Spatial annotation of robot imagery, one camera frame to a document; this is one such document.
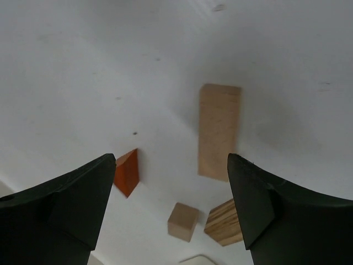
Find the orange triangular wood block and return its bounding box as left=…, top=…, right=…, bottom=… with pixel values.
left=114, top=149, right=140, bottom=198

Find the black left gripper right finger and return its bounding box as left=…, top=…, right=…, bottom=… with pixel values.
left=227, top=154, right=352, bottom=264

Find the striped dark wood block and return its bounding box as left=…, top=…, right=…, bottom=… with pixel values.
left=204, top=199, right=243, bottom=247

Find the light wood cube block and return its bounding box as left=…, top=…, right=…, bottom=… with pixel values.
left=168, top=202, right=200, bottom=242

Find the white plastic tray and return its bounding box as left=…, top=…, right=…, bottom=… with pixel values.
left=178, top=255, right=217, bottom=265

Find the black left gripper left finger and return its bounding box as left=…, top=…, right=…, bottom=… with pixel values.
left=1, top=153, right=115, bottom=264

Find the long light wood block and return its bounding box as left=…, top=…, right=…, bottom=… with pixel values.
left=198, top=84, right=242, bottom=182

